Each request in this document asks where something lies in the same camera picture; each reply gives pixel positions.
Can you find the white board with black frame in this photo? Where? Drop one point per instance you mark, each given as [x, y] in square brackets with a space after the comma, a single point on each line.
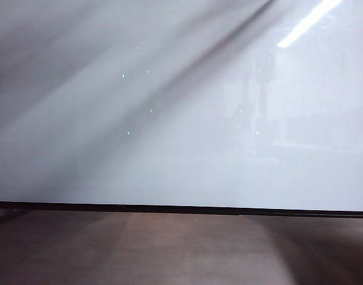
[140, 104]

